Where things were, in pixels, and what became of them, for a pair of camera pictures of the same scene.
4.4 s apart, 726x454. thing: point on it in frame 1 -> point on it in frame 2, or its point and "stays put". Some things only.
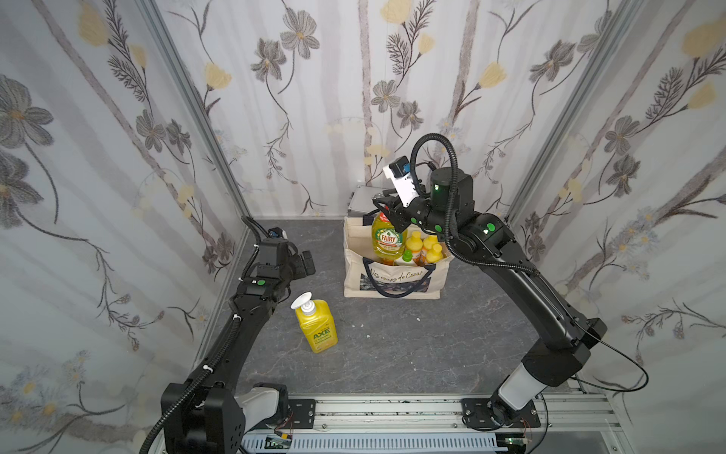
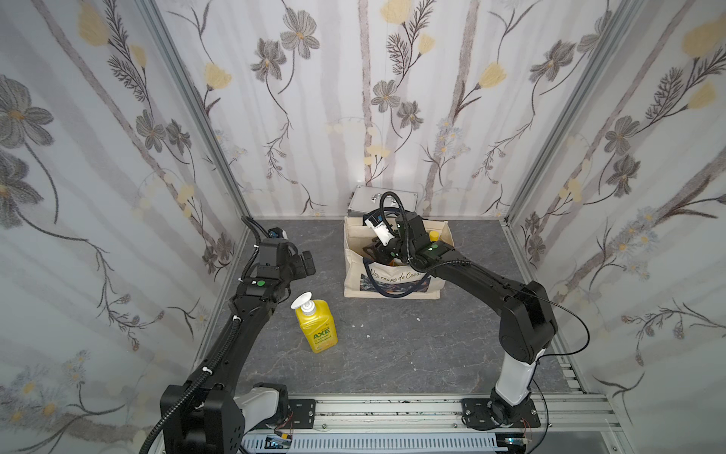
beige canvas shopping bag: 366,276 stays put
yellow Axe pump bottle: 316,321 stays put
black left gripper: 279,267 stays put
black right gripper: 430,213 -> 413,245
